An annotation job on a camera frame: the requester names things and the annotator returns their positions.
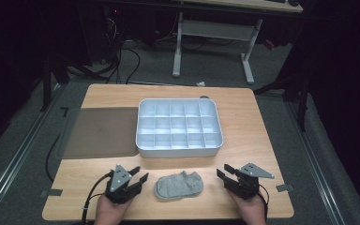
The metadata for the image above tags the white-framed wooden desk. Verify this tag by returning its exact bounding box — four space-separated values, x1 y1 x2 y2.
172 0 304 85

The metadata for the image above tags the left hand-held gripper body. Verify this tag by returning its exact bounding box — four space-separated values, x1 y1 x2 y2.
104 163 143 204

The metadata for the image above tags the person's left hand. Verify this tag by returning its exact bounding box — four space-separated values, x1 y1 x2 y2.
94 195 135 225

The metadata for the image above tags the white divided storage box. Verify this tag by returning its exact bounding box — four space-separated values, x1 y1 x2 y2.
135 97 224 158

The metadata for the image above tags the grey tape strip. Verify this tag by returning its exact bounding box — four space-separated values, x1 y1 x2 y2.
276 183 294 193
40 188 64 198

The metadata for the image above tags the person's right hand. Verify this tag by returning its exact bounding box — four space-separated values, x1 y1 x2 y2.
228 188 267 225

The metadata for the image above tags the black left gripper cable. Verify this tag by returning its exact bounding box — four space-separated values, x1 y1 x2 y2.
81 171 113 225

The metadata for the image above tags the black floor cable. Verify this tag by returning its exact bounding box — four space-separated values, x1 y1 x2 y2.
45 134 61 183

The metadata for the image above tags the metal floor rail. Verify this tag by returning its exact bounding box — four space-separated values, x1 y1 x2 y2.
0 83 64 221
284 100 347 225

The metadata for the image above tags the grey sock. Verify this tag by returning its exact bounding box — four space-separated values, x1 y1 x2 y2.
153 170 204 202

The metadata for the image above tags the bundle of black cables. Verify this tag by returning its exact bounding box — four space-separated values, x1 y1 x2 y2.
104 15 142 85

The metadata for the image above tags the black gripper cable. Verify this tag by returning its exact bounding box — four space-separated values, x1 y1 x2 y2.
81 171 113 225
257 183 270 221

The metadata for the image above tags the dark computer tower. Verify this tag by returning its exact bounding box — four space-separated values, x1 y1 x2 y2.
78 6 123 67

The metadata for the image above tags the dark translucent box lid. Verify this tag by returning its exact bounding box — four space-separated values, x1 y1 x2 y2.
55 107 140 160

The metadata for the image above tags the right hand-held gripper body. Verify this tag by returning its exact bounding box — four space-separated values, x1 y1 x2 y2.
224 162 276 201

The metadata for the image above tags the small red object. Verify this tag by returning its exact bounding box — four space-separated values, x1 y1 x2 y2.
263 38 277 51

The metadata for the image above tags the black metal stand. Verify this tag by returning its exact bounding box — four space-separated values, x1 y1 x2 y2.
252 69 311 133
39 54 109 113

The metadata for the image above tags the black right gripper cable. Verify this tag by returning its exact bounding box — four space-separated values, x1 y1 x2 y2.
257 183 270 221

